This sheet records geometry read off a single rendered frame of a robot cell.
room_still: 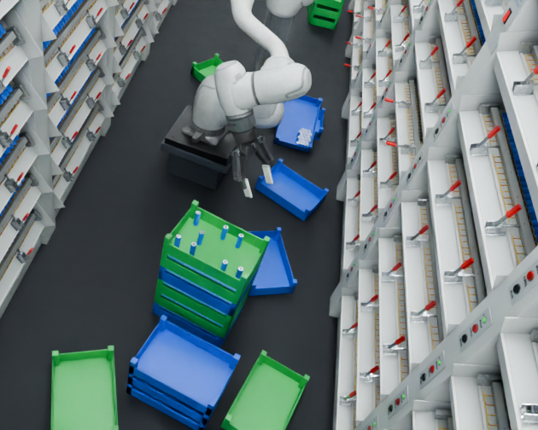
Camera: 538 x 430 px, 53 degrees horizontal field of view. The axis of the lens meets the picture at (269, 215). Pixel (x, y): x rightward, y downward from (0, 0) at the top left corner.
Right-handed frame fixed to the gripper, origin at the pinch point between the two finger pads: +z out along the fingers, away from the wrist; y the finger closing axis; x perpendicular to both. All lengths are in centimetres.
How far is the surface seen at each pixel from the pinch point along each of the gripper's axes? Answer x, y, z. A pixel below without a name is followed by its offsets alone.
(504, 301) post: 95, 24, -3
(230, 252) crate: -5.0, 15.5, 19.7
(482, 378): 92, 28, 15
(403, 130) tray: 20, -57, 2
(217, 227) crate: -14.0, 11.8, 13.9
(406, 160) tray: 30, -43, 7
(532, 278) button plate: 100, 24, -11
